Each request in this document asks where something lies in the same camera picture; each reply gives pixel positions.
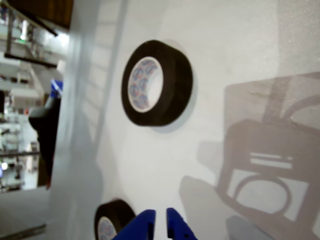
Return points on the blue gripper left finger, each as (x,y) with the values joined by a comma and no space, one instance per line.
(145,227)

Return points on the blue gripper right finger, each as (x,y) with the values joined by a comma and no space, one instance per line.
(177,227)

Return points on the black tape roll printed core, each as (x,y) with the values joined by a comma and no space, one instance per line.
(117,212)
(175,87)

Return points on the brown wooden board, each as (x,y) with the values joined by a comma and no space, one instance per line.
(50,10)

